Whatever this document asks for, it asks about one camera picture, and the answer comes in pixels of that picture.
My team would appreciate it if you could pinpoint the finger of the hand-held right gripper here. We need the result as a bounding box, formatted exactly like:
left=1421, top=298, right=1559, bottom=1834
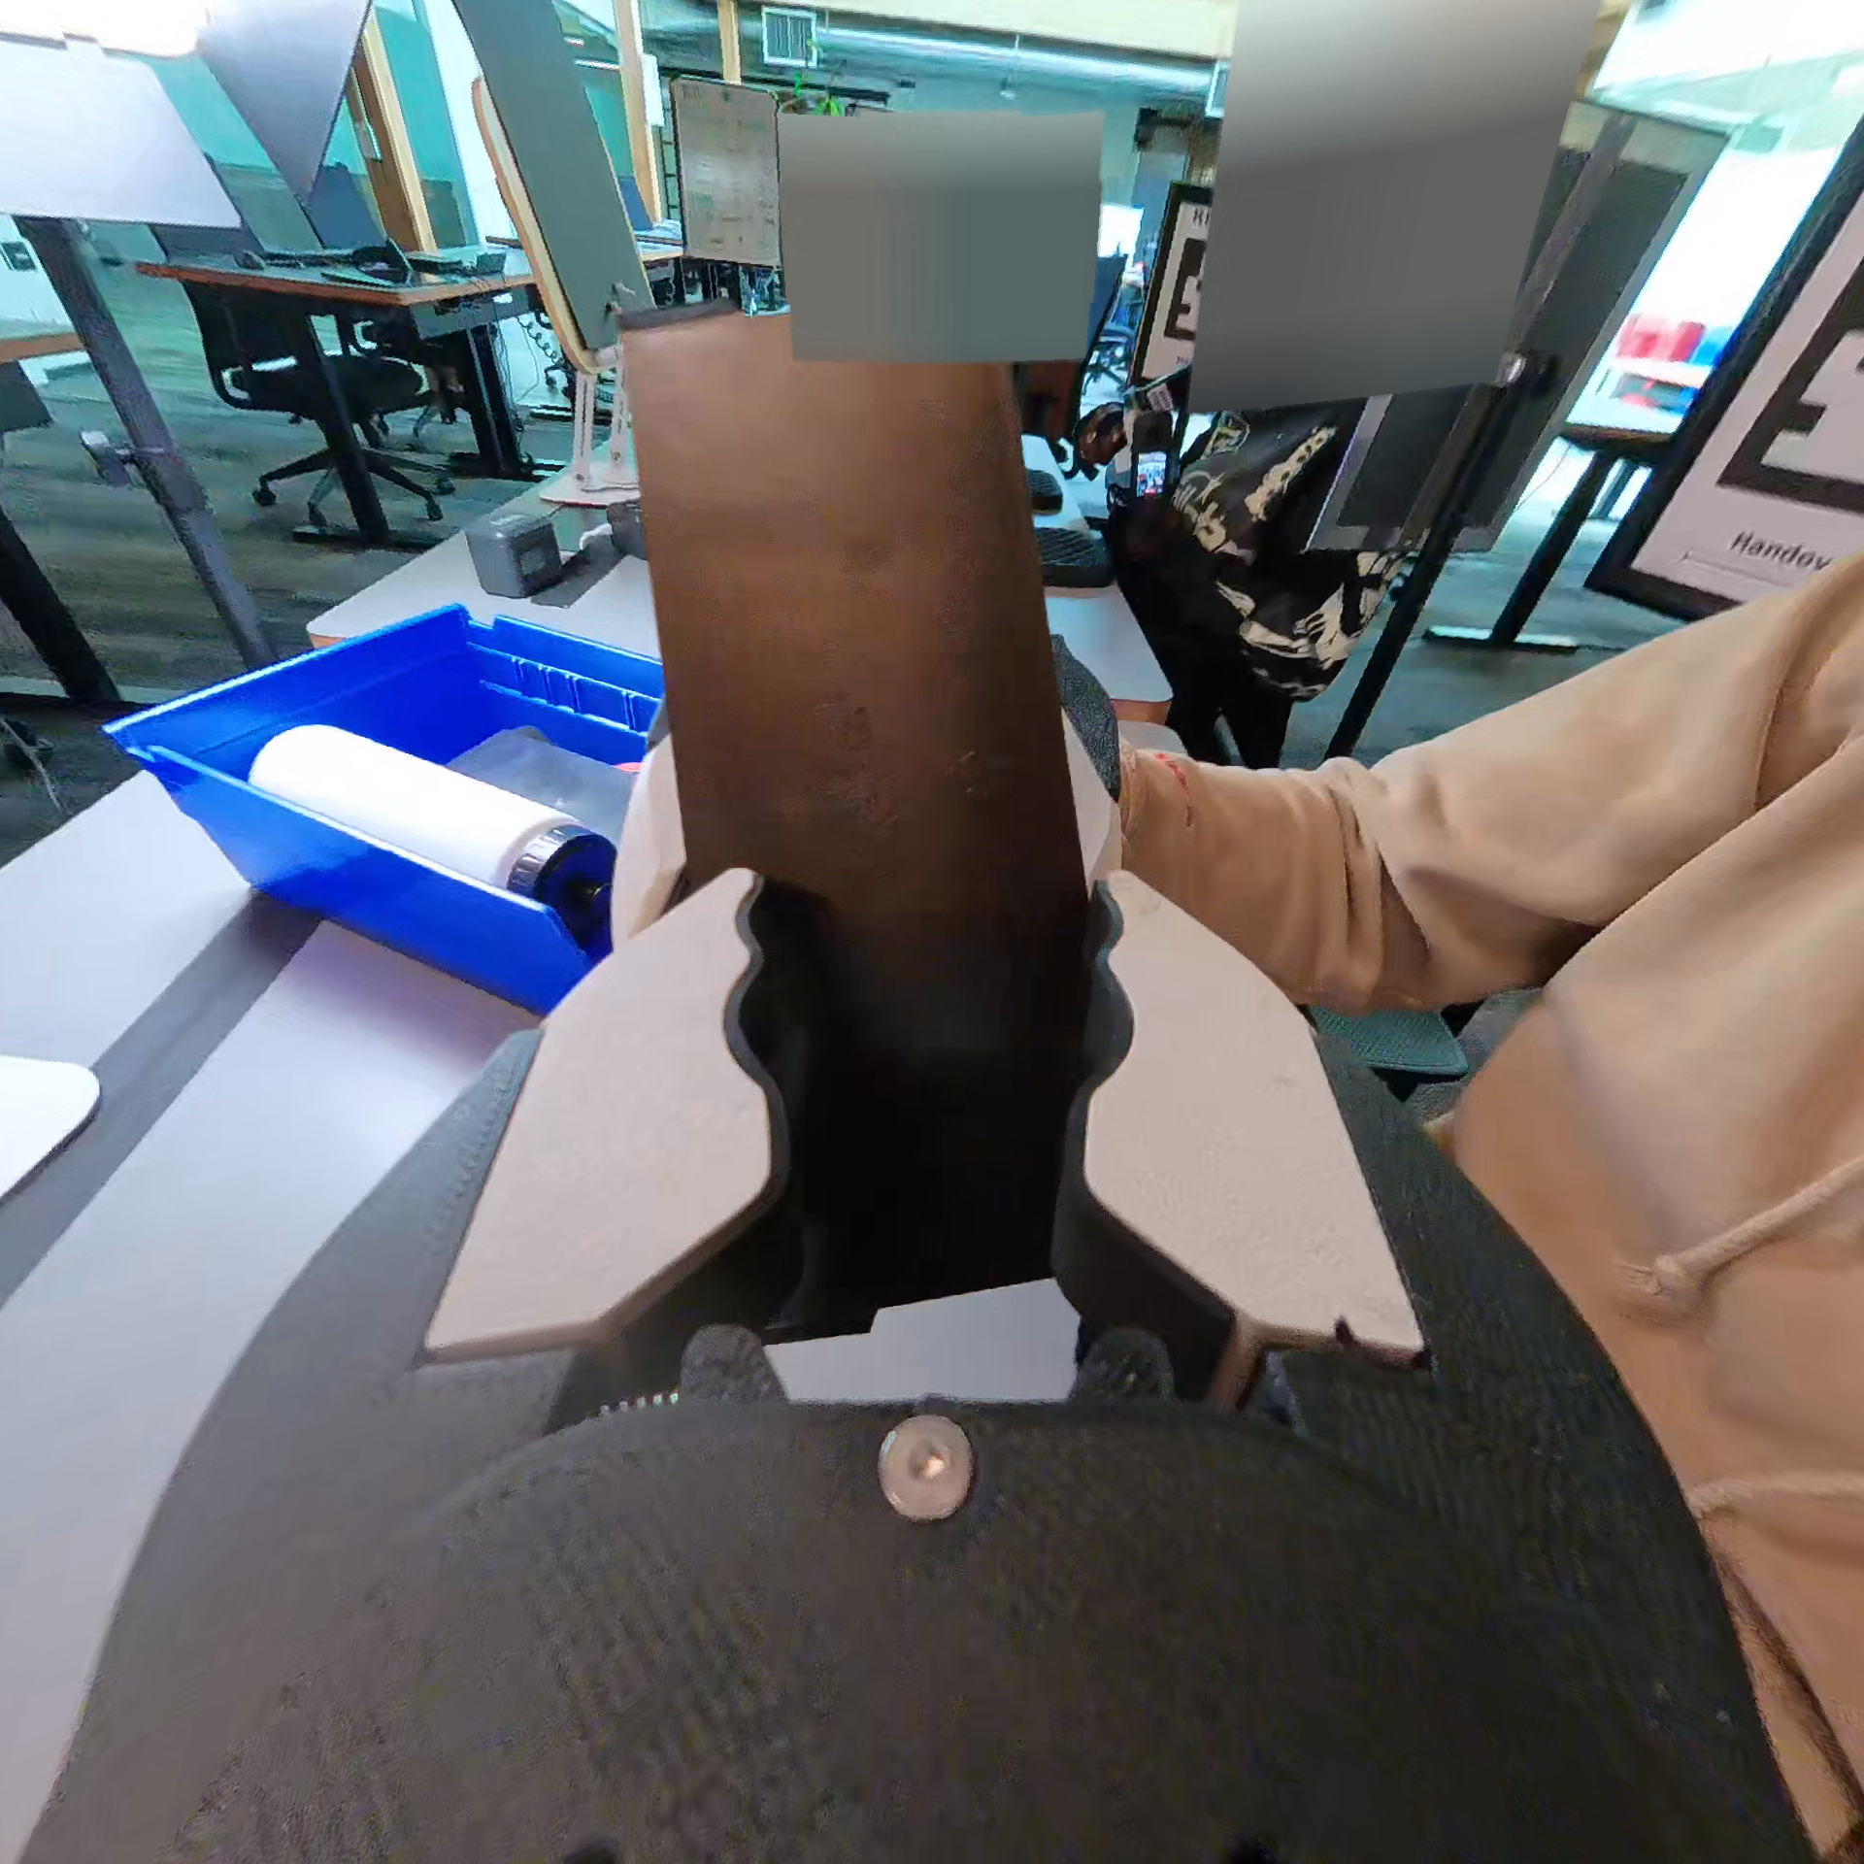
left=1068, top=714, right=1128, bottom=886
left=613, top=728, right=697, bottom=943

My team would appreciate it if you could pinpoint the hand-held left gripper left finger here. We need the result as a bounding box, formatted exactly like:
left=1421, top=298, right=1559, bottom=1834
left=423, top=868, right=795, bottom=1435

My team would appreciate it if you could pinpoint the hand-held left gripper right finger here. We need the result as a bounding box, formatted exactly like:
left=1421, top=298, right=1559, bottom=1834
left=1048, top=870, right=1429, bottom=1412

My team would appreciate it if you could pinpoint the black plate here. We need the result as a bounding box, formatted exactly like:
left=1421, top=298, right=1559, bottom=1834
left=619, top=307, right=1096, bottom=1336

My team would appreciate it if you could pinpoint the person's right forearm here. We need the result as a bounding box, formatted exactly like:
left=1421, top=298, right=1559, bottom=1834
left=1118, top=551, right=1864, bottom=1021

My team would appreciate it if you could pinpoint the grey mesh office chair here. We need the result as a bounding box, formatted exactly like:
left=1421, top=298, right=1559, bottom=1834
left=1307, top=989, right=1549, bottom=1082

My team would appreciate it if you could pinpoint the white tape roll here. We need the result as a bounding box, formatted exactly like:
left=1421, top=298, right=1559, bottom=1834
left=244, top=723, right=618, bottom=952

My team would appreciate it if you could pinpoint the black framed marker sign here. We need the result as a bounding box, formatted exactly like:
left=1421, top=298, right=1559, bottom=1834
left=1134, top=182, right=1217, bottom=386
left=1584, top=116, right=1864, bottom=624

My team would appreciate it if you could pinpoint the blue plastic bin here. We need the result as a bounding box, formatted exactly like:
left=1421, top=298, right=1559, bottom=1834
left=105, top=604, right=674, bottom=1016

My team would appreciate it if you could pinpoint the person in beige hoodie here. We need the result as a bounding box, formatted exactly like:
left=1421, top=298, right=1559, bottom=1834
left=1450, top=932, right=1864, bottom=1864

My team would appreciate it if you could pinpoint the white metal panel stand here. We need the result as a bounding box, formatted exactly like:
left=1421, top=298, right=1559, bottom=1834
left=0, top=1055, right=105, bottom=1205

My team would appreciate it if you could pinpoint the black office chair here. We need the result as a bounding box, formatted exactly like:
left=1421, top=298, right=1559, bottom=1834
left=178, top=278, right=457, bottom=551

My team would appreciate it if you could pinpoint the whiteboard on stand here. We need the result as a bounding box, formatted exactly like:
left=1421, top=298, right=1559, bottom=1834
left=669, top=80, right=783, bottom=272

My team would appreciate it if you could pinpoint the wooden office desk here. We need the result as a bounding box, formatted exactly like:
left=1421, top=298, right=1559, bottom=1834
left=135, top=243, right=537, bottom=486

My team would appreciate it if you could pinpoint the grey light stand pole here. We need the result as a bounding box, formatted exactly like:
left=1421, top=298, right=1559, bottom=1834
left=11, top=216, right=283, bottom=675

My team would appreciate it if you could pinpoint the grey panel on tripod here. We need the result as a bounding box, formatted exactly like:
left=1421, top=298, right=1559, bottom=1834
left=1307, top=99, right=1732, bottom=761

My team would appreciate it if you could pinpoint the white studio light panel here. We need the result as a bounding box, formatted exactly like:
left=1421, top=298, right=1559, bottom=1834
left=0, top=0, right=375, bottom=233

